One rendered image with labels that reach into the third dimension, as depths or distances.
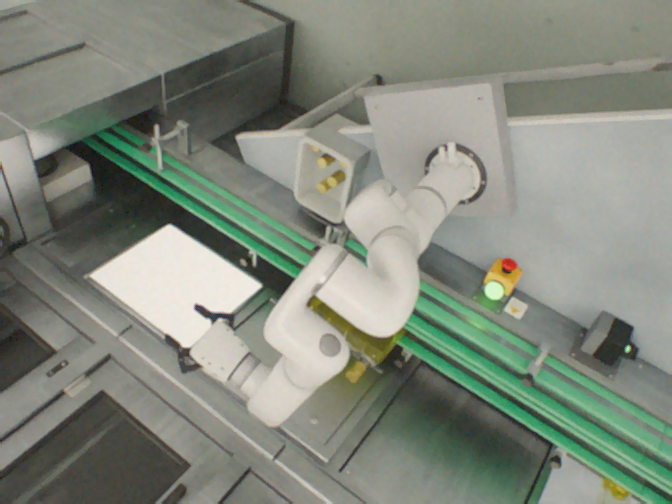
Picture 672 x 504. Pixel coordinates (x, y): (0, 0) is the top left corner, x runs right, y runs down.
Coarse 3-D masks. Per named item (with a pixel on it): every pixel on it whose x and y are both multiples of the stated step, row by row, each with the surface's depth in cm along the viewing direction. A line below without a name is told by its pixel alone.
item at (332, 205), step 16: (304, 144) 152; (320, 144) 148; (304, 160) 156; (336, 160) 157; (304, 176) 161; (320, 176) 164; (304, 192) 165; (336, 192) 163; (320, 208) 162; (336, 208) 163
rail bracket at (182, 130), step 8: (176, 128) 174; (184, 128) 174; (160, 136) 169; (168, 136) 171; (184, 136) 177; (144, 144) 166; (152, 144) 167; (160, 144) 169; (184, 144) 179; (192, 144) 185; (200, 144) 186; (160, 152) 172; (184, 152) 181; (192, 152) 182; (160, 160) 174; (160, 168) 176
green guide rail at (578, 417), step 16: (416, 320) 146; (432, 320) 147; (432, 336) 143; (448, 336) 143; (464, 336) 144; (464, 352) 141; (480, 352) 142; (480, 368) 139; (496, 368) 138; (512, 368) 140; (512, 384) 136; (544, 400) 134; (560, 400) 135; (560, 416) 131; (576, 416) 132; (592, 416) 133; (592, 432) 129; (608, 432) 130; (624, 448) 127; (640, 448) 128; (640, 464) 125; (656, 464) 126
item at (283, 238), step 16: (112, 128) 189; (128, 144) 184; (144, 160) 179; (176, 176) 176; (192, 176) 177; (192, 192) 172; (208, 192) 173; (224, 192) 174; (224, 208) 169; (240, 208) 170; (240, 224) 166; (256, 224) 166; (272, 224) 167; (272, 240) 162; (288, 240) 163; (304, 240) 164; (304, 256) 159; (448, 352) 143; (496, 384) 138; (528, 400) 136; (576, 432) 131; (608, 448) 129; (624, 464) 128; (656, 480) 125
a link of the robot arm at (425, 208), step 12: (396, 192) 111; (420, 192) 117; (432, 192) 117; (396, 204) 110; (408, 204) 112; (420, 204) 115; (432, 204) 115; (444, 204) 118; (408, 216) 110; (420, 216) 112; (432, 216) 114; (444, 216) 119; (420, 228) 110; (432, 228) 113; (420, 252) 112
